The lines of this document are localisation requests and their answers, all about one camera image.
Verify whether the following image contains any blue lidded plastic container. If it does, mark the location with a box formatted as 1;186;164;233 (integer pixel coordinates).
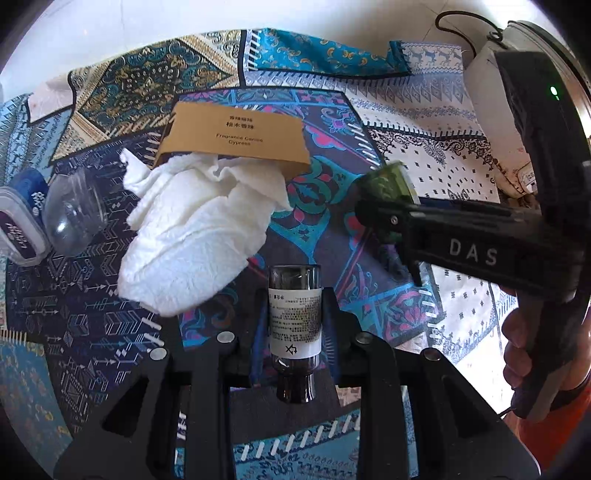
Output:
0;167;51;265

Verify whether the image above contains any patterned blue tablecloth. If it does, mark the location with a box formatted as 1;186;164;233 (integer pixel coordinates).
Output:
0;28;513;480

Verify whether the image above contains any person's right hand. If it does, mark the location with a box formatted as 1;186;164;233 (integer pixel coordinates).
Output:
501;287;536;394

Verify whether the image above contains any brown cardboard fragrance box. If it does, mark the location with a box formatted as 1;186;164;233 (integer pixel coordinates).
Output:
152;102;311;178

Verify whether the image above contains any white paper towel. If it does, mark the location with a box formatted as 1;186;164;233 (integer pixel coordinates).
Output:
117;148;293;317

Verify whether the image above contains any person's right forearm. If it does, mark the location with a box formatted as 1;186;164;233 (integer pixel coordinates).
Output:
515;369;591;474

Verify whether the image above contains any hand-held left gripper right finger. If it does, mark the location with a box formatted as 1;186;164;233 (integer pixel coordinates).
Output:
321;286;544;480

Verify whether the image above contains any dark glass bottle white label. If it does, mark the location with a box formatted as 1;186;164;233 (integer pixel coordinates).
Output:
267;265;322;402

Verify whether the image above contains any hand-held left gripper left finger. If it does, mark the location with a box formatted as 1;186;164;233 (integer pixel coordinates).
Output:
53;293;271;480

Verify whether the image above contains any white rice cooker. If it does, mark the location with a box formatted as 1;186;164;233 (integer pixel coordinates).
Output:
436;11;591;197

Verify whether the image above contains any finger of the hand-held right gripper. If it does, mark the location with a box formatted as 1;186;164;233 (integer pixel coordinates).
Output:
355;160;420;232
382;230;426;288

